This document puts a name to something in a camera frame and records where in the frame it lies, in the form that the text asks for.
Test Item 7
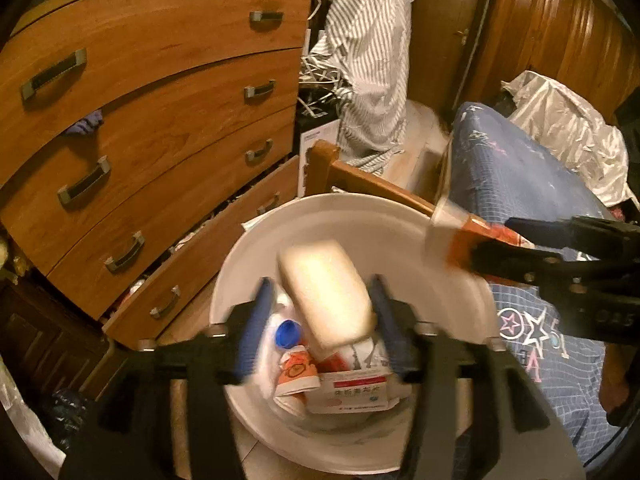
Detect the white red medicine box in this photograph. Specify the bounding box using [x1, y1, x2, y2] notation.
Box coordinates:
[306, 366, 401, 415]

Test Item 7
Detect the cream rectangular block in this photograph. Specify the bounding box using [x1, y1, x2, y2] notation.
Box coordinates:
[277, 240, 378, 353]

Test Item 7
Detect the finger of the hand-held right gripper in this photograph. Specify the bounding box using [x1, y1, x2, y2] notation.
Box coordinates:
[505, 215, 640, 256]
[470, 239, 601, 292]

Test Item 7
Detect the wooden chest of drawers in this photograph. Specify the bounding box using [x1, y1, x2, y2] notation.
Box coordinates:
[0, 0, 313, 348]

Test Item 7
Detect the white crinkled cover cloth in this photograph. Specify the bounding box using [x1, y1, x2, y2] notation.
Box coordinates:
[500, 71, 636, 206]

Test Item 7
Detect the clear plastic bag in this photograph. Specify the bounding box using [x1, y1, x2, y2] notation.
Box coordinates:
[0, 355, 68, 480]

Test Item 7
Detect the person's right forearm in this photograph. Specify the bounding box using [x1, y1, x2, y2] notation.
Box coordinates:
[597, 340, 640, 426]

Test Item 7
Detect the brown wooden door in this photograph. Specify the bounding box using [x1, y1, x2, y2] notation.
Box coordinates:
[407, 0, 488, 111]

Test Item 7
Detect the dark wooden cabinet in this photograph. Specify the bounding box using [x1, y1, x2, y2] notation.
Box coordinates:
[0, 275, 116, 411]

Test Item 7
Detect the orange white tube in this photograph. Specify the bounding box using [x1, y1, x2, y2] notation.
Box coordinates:
[424, 200, 533, 267]

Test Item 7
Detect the brown wooden wardrobe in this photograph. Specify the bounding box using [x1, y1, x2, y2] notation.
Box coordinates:
[470, 0, 636, 126]

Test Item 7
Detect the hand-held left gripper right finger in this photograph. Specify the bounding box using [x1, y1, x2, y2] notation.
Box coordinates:
[367, 274, 586, 480]

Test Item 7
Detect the blue star-print bedsheet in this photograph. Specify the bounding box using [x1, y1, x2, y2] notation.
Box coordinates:
[442, 101, 633, 480]

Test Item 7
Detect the blue cloth in drawer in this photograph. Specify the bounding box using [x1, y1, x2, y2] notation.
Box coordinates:
[65, 110, 106, 136]

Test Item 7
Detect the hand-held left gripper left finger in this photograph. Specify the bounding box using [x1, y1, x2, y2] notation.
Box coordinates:
[60, 275, 276, 480]

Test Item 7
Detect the wooden bed footboard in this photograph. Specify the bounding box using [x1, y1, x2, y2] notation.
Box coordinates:
[305, 140, 436, 218]

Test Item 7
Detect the white cardboard box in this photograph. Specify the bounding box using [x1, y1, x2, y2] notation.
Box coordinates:
[298, 119, 343, 196]

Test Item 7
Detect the striped grey white cloth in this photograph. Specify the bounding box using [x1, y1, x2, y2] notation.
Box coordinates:
[300, 0, 421, 173]

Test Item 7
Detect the white plastic bucket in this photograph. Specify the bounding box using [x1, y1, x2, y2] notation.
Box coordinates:
[209, 192, 503, 473]

